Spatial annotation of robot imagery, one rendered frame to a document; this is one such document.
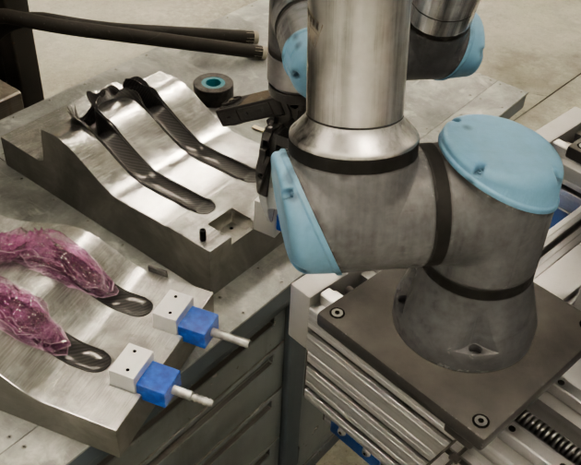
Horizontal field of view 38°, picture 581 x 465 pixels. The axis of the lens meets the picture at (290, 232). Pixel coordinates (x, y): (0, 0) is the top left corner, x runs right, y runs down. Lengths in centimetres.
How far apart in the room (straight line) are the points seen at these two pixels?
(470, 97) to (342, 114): 110
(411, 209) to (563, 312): 29
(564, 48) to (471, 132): 315
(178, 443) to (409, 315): 65
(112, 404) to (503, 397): 47
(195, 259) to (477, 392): 53
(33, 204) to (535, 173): 93
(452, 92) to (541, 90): 178
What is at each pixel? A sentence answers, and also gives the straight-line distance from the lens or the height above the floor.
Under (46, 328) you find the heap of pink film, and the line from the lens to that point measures 112.
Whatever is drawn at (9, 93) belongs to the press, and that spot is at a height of 78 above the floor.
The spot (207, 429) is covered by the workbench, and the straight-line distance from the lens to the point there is 146.
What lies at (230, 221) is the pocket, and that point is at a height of 86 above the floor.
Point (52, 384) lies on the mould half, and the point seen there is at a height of 86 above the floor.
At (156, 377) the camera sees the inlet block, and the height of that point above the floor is 87.
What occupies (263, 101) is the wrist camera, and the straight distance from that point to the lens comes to 109.
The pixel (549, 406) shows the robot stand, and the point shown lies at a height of 98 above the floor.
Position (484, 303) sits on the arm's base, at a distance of 83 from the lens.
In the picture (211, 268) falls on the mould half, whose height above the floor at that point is 86.
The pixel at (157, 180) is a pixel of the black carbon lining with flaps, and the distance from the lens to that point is 136.
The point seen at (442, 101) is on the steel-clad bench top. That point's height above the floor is 80.
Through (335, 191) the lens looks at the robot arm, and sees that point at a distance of 71.
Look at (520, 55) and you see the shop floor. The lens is 379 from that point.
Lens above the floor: 168
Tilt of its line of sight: 40 degrees down
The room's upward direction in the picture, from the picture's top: 3 degrees clockwise
